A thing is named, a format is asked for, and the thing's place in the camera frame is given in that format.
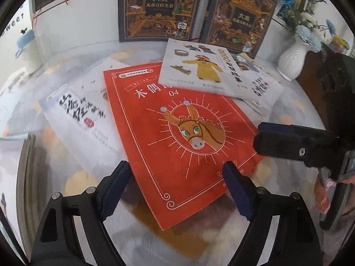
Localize brown wooden cabinet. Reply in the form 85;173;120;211
295;46;355;133

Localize white bottle blue lid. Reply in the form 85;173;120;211
15;29;46;67

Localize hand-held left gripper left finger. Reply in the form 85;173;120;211
30;160;131;266

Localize person's right hand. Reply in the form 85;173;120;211
313;171;332;215

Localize person's right forearm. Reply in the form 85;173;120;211
323;183;355;266

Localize black lettering wall sticker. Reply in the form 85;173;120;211
0;12;25;38

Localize white ribbed vase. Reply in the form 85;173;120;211
277;35;311;81

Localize blue white artificial flowers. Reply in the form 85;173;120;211
277;0;351;53

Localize stack of thin books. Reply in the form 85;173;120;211
0;133;38;255

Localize dark ornate encyclopedia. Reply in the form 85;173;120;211
118;0;206;43
200;0;278;59

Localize red donkey cover book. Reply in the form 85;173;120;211
103;61;265;230

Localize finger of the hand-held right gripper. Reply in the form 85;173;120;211
253;132;338;167
258;122;336;139

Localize white costume picture book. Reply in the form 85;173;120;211
161;38;261;100

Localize colourful storage jar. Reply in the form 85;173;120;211
331;35;350;53

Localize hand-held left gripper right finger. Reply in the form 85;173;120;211
223;161;323;266

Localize ochre donkey rider book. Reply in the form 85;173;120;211
130;197;211;259

